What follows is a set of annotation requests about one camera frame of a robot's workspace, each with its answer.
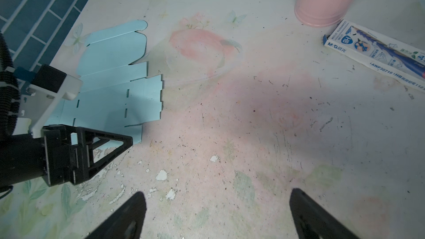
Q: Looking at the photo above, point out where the white blue pencil box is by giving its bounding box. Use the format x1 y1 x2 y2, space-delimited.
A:
323 19 425 92

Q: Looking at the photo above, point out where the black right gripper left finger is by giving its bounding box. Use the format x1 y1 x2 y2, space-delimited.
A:
86 191 147 239

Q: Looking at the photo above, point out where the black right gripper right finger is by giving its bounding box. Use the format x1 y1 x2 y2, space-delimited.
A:
290 188 357 239

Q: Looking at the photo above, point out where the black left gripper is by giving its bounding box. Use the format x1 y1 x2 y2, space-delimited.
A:
1 125 133 188

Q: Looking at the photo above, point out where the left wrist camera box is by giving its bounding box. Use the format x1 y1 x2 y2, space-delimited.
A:
13 65 83 138

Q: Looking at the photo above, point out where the light blue paper box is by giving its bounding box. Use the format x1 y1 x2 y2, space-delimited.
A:
46 20 163 144

